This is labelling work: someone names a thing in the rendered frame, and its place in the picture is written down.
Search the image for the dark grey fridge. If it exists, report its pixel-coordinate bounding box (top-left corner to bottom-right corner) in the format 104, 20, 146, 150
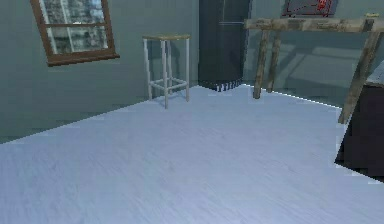
197, 0, 253, 93

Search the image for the white stool with wooden seat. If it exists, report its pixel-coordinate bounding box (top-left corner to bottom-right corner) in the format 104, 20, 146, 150
142, 32, 192, 110

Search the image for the brown framed window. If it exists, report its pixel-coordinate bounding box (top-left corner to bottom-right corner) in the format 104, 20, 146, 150
29, 0, 121, 67

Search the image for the rough wooden table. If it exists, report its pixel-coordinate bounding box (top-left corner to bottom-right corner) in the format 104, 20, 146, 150
243, 17, 384, 125

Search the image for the grey picture with red marks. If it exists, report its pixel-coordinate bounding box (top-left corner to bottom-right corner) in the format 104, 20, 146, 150
281, 0, 339, 18

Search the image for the dark cupboard with pale worktop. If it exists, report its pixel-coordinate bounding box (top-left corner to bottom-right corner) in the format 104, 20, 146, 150
334, 59, 384, 184

